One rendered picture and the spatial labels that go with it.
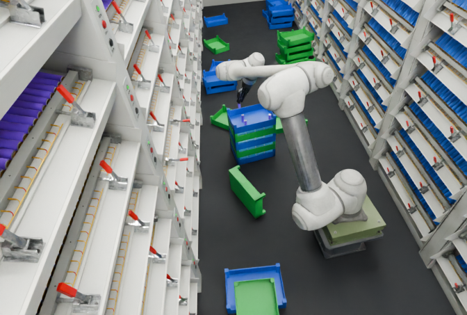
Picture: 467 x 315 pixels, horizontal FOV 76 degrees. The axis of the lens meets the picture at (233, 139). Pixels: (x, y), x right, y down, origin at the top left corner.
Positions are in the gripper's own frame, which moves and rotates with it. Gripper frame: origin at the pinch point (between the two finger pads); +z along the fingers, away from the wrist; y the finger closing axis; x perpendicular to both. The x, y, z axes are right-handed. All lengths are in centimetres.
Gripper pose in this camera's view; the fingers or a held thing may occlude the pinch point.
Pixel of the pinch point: (240, 99)
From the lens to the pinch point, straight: 207.7
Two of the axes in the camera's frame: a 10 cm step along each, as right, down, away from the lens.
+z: -2.3, 4.7, 8.5
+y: 7.1, -5.2, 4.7
